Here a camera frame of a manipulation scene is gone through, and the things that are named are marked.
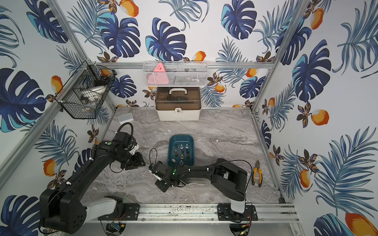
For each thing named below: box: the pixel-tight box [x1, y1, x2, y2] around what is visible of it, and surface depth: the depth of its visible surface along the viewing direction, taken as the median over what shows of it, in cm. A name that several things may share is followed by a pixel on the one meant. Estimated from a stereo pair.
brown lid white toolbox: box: [155, 86, 202, 121], surface depth 106 cm
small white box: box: [118, 112, 134, 124], surface depth 116 cm
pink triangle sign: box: [146, 61, 170, 86], surface depth 92 cm
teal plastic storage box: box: [167, 134, 196, 167], surface depth 97 cm
